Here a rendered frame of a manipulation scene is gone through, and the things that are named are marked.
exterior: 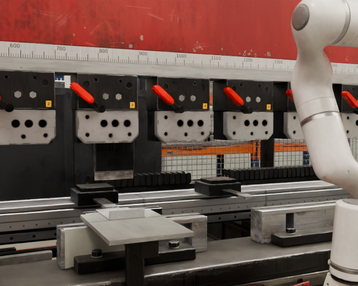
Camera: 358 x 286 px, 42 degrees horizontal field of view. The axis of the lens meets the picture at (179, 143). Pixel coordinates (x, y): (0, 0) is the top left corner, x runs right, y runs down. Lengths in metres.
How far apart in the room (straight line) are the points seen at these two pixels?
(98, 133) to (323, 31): 0.55
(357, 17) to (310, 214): 0.66
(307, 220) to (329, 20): 0.68
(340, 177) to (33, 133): 0.68
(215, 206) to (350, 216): 0.66
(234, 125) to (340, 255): 0.45
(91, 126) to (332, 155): 0.55
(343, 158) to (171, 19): 0.54
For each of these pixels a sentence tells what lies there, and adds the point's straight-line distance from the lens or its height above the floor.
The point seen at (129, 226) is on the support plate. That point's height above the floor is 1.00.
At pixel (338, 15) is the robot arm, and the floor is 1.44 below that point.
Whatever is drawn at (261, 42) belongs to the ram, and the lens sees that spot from 1.33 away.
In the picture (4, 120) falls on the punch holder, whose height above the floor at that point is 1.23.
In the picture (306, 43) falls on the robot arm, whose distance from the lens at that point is 1.01.
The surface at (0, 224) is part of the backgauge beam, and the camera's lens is 1.39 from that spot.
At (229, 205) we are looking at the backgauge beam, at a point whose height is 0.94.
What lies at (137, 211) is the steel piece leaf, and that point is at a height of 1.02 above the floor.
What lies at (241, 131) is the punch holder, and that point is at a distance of 1.28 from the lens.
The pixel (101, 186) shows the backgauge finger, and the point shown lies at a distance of 1.38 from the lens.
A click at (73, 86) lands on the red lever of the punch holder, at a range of 1.08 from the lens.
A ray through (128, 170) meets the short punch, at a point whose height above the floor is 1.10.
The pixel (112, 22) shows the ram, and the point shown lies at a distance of 1.16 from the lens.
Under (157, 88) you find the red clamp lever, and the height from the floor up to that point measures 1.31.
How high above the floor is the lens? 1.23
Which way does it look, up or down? 3 degrees down
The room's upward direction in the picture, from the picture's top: straight up
